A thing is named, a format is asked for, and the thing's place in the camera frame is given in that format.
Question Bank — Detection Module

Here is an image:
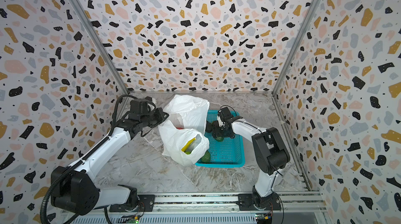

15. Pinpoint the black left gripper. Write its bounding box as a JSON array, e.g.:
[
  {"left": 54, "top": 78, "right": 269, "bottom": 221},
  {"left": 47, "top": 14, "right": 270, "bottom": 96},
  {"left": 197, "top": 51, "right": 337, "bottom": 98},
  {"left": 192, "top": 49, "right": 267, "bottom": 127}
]
[{"left": 140, "top": 107, "right": 169, "bottom": 129}]

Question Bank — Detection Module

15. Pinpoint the white plastic bag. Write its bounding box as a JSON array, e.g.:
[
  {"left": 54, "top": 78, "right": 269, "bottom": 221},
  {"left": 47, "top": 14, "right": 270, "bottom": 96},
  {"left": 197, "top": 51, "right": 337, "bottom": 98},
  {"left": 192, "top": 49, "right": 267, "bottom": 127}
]
[{"left": 158, "top": 95, "right": 209, "bottom": 167}]

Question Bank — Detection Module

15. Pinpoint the green avocado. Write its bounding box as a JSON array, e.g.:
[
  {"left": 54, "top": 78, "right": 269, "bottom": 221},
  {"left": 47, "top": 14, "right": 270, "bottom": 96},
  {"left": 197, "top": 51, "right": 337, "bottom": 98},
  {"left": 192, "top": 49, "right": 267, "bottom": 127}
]
[{"left": 200, "top": 151, "right": 211, "bottom": 163}]

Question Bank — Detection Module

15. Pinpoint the green lime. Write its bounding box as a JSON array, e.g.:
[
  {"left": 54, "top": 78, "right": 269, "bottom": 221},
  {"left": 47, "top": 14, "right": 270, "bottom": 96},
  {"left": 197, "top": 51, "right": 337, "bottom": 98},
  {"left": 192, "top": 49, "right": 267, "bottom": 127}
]
[{"left": 214, "top": 135, "right": 224, "bottom": 142}]

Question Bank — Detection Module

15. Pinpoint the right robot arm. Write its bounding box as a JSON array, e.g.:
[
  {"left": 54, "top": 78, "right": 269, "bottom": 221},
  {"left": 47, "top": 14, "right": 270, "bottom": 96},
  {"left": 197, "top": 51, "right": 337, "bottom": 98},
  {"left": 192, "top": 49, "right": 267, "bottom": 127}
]
[{"left": 205, "top": 107, "right": 290, "bottom": 200}]

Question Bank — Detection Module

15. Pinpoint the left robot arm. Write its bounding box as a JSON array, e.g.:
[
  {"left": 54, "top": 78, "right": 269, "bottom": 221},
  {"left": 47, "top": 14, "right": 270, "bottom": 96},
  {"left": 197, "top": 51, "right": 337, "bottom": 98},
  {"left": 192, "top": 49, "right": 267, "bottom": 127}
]
[{"left": 40, "top": 102, "right": 169, "bottom": 218}]

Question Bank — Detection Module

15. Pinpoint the teal plastic basket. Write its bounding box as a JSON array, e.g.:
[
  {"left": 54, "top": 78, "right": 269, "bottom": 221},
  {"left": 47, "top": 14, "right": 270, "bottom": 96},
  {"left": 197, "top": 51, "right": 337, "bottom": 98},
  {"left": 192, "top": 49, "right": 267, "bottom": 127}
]
[{"left": 195, "top": 109, "right": 246, "bottom": 169}]

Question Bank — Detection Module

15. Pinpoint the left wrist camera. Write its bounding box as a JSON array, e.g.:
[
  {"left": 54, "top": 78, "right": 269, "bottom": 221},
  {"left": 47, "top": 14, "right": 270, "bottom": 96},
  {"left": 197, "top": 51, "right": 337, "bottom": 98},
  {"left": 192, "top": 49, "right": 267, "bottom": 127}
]
[{"left": 145, "top": 96, "right": 156, "bottom": 104}]

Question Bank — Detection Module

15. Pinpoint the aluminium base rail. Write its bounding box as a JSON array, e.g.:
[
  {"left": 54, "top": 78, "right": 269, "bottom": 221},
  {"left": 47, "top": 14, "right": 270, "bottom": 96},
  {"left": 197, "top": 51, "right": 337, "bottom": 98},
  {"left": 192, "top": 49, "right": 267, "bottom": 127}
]
[{"left": 74, "top": 192, "right": 331, "bottom": 224}]

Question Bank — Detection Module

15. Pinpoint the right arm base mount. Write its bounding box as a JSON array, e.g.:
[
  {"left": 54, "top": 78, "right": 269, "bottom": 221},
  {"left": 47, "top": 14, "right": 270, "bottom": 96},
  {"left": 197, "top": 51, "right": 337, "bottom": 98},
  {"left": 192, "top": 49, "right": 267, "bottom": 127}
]
[{"left": 237, "top": 193, "right": 282, "bottom": 211}]

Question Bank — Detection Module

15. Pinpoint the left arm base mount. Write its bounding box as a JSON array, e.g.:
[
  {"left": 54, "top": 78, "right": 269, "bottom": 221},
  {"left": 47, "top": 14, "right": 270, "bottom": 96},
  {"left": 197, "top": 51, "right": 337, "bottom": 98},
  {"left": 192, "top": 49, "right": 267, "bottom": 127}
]
[{"left": 109, "top": 194, "right": 156, "bottom": 214}]

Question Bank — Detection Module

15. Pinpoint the black corrugated cable conduit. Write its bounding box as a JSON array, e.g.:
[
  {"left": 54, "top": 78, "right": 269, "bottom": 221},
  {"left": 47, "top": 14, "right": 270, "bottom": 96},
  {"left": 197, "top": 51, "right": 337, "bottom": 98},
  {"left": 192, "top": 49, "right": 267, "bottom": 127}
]
[{"left": 40, "top": 161, "right": 82, "bottom": 224}]

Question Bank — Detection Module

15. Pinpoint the aluminium corner post left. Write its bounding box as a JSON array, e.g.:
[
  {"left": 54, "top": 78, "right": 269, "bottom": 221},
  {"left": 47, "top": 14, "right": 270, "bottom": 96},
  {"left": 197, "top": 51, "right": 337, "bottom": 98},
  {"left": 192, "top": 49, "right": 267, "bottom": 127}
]
[{"left": 69, "top": 0, "right": 129, "bottom": 94}]

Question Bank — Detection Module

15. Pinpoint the aluminium corner post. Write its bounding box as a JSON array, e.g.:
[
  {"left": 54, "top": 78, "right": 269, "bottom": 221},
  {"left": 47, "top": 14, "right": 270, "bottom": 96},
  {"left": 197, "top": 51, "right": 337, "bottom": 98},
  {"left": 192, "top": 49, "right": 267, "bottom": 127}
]
[
  {"left": 69, "top": 0, "right": 129, "bottom": 94},
  {"left": 272, "top": 0, "right": 321, "bottom": 97}
]

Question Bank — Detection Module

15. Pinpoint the aluminium corner post right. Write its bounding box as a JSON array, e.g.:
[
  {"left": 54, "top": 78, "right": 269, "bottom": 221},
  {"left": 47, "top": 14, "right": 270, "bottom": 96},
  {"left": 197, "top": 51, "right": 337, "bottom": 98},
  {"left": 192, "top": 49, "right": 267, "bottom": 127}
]
[{"left": 272, "top": 0, "right": 321, "bottom": 97}]

